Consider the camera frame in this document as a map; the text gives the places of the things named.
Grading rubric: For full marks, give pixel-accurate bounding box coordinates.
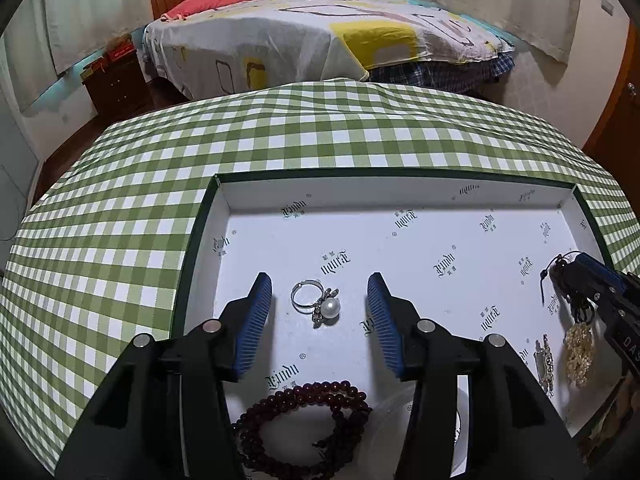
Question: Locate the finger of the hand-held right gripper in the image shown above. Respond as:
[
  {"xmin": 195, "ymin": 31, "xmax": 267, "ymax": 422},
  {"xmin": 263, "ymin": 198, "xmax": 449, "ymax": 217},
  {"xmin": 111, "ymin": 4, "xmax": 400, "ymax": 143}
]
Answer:
[
  {"xmin": 551, "ymin": 264, "xmax": 622, "ymax": 327},
  {"xmin": 571, "ymin": 253, "xmax": 627, "ymax": 294}
]

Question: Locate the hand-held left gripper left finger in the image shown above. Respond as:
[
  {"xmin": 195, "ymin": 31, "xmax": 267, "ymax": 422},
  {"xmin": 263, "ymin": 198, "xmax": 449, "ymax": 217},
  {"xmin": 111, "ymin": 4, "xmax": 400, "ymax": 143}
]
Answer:
[{"xmin": 54, "ymin": 272, "xmax": 273, "ymax": 480}]

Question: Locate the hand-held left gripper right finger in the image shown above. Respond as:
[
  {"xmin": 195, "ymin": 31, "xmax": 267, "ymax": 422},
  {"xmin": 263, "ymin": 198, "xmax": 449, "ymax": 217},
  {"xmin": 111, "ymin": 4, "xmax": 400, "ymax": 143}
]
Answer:
[{"xmin": 366, "ymin": 272, "xmax": 588, "ymax": 480}]

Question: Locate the black cord pendant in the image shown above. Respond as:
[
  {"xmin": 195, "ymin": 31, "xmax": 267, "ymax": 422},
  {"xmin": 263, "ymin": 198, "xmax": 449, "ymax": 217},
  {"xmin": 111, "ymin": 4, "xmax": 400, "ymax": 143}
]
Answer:
[{"xmin": 542, "ymin": 252, "xmax": 596, "ymax": 323}]

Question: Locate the gold crystal bead cluster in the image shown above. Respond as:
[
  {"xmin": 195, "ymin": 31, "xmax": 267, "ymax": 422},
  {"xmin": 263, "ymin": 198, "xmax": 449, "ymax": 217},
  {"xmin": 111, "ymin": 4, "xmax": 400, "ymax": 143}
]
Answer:
[{"xmin": 564, "ymin": 322, "xmax": 596, "ymax": 388}]

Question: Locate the silver pearl ring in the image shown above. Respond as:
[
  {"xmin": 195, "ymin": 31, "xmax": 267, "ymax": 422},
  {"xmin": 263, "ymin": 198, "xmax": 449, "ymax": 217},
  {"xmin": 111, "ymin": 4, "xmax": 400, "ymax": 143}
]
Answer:
[{"xmin": 291, "ymin": 280, "xmax": 342, "ymax": 329}]

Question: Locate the green tray box white lining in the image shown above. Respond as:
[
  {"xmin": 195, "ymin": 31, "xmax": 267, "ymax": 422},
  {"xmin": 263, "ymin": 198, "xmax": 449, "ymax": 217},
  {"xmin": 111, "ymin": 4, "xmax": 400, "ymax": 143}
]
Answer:
[{"xmin": 170, "ymin": 169, "xmax": 621, "ymax": 480}]

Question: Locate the white jade bangle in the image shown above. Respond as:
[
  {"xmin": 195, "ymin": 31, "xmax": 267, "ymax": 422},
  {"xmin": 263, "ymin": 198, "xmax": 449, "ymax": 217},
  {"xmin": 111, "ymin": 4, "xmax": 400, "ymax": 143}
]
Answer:
[{"xmin": 370, "ymin": 387, "xmax": 473, "ymax": 478}]

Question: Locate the brown wooden door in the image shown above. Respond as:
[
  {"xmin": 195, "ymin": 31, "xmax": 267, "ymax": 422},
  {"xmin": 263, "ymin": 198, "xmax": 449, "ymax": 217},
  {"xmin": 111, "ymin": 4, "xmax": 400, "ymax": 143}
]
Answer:
[{"xmin": 582, "ymin": 25, "xmax": 640, "ymax": 161}]

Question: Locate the green checked tablecloth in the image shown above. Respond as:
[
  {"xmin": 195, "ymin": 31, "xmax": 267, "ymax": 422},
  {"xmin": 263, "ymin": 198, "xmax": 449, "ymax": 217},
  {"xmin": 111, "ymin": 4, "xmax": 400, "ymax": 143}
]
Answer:
[{"xmin": 0, "ymin": 79, "xmax": 640, "ymax": 476}]

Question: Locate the blue plaid bed sheet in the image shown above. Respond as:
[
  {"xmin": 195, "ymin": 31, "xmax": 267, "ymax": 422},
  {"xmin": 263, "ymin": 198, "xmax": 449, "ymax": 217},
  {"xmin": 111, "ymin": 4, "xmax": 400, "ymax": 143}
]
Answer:
[{"xmin": 367, "ymin": 52, "xmax": 516, "ymax": 94}]

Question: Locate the dark wooden nightstand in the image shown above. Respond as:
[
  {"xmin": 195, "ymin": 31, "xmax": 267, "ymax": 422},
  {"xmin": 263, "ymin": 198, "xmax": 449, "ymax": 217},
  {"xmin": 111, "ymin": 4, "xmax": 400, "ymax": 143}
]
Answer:
[{"xmin": 81, "ymin": 52, "xmax": 151, "ymax": 121}]

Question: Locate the white patterned bedsheet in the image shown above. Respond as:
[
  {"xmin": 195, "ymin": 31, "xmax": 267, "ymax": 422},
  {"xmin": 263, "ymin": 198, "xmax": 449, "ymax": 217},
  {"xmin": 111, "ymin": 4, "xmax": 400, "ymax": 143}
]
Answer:
[{"xmin": 142, "ymin": 0, "xmax": 516, "ymax": 102}]

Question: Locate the red box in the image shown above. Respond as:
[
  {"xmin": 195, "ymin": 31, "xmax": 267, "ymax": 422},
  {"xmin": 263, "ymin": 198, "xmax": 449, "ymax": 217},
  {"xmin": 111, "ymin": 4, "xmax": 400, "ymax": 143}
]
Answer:
[{"xmin": 102, "ymin": 42, "xmax": 136, "ymax": 64}]

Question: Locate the dark red bead bracelet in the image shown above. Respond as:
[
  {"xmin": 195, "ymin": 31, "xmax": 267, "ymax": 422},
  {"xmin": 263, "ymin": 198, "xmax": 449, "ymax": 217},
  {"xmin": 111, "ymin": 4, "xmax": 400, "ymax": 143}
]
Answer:
[{"xmin": 231, "ymin": 381, "xmax": 373, "ymax": 480}]

